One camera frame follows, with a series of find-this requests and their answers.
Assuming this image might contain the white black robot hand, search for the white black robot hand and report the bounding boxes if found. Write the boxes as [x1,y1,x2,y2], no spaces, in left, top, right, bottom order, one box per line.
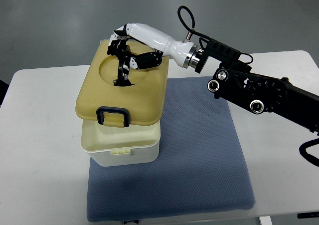
[107,23,203,87]

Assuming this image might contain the yellow box lid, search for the yellow box lid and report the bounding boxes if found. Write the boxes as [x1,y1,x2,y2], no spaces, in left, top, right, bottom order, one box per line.
[75,39,169,128]

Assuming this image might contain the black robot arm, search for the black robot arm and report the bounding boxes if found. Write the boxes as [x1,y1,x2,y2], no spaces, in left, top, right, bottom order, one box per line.
[191,35,319,133]

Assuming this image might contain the white storage box base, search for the white storage box base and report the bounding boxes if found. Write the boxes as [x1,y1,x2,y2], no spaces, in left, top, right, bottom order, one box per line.
[81,120,160,167]

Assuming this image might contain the blue foam mat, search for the blue foam mat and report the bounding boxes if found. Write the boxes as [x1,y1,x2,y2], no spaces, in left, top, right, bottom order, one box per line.
[87,77,255,222]

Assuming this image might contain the black table control panel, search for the black table control panel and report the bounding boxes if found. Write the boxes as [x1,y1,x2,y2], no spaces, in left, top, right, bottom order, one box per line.
[297,212,319,219]

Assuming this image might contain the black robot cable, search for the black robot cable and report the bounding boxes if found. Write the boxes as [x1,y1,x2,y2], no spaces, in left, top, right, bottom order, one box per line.
[177,5,211,41]

